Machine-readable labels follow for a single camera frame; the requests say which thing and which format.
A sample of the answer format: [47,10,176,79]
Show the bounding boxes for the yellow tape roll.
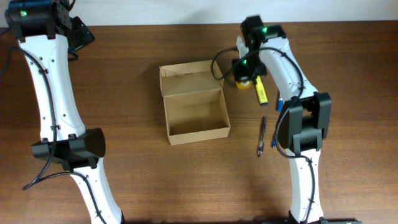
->
[236,81,252,90]

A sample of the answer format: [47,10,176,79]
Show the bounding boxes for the yellow highlighter marker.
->
[254,76,268,106]

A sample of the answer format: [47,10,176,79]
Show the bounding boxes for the blue whiteboard marker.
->
[277,95,284,112]

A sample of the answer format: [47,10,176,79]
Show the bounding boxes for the black clear ballpoint pen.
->
[257,116,267,157]

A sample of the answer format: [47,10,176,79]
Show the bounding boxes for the blue clear ballpoint pen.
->
[271,139,276,148]

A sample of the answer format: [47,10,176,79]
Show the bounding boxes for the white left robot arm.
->
[5,0,125,223]

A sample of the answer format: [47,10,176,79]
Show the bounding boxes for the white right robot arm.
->
[237,16,331,223]

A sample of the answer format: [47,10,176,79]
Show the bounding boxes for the open brown cardboard box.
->
[159,60,231,146]

